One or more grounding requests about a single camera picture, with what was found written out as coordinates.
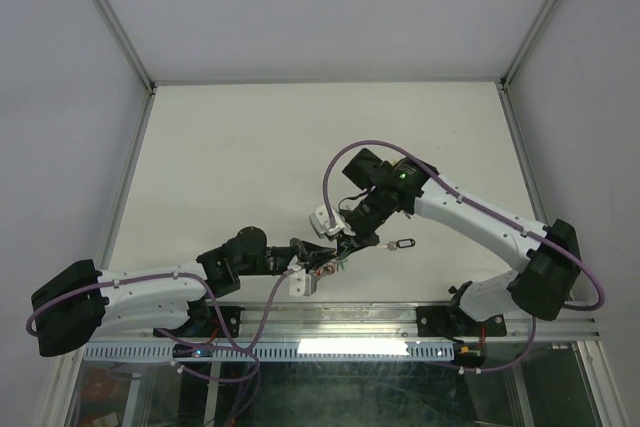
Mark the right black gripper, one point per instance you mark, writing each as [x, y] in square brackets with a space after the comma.
[356, 242]

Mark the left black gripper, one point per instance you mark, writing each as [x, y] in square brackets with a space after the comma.
[313, 254]

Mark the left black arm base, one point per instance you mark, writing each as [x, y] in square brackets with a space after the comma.
[215, 321]

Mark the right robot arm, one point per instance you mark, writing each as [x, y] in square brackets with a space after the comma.
[540, 258]

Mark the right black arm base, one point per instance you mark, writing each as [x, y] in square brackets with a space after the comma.
[441, 321]

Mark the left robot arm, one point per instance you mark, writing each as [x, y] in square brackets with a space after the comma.
[83, 303]

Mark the black tag key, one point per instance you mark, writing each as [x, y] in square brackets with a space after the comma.
[399, 244]

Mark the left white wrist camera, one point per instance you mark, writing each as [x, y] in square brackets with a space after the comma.
[302, 282]

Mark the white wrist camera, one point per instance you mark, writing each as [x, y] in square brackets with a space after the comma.
[302, 282]
[328, 224]

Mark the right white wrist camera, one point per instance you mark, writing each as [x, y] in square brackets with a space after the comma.
[328, 224]

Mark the aluminium mounting rail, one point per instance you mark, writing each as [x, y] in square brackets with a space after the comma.
[415, 322]

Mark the grey slotted cable duct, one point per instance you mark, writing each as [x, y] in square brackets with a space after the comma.
[308, 350]

